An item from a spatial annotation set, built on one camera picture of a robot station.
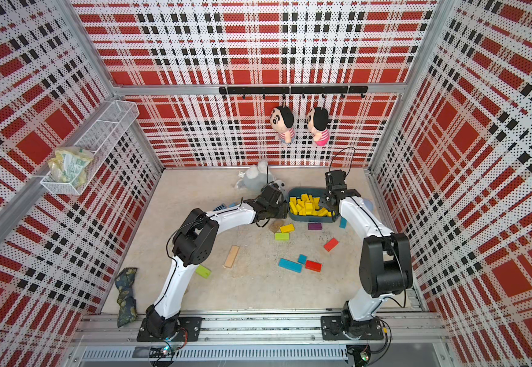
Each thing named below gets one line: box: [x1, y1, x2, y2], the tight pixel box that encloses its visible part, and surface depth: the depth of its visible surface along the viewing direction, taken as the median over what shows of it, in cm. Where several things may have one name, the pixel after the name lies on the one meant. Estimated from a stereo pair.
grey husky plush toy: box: [234, 160, 276, 192], surface depth 107 cm
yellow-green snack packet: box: [47, 146, 95, 186], surface depth 64 cm
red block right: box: [323, 237, 339, 253], surface depth 95 cm
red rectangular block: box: [304, 259, 323, 273], surface depth 90 cm
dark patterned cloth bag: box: [114, 267, 138, 329], surface depth 79 cm
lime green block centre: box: [274, 232, 290, 241], surface depth 97 cm
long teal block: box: [277, 258, 304, 274], surface depth 91 cm
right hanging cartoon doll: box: [306, 106, 331, 147], surface depth 97 cm
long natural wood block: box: [223, 244, 241, 269], surface depth 92 cm
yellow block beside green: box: [279, 223, 296, 234], surface depth 100 cm
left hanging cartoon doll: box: [269, 105, 296, 145], surface depth 95 cm
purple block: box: [307, 222, 323, 231], surface depth 100 cm
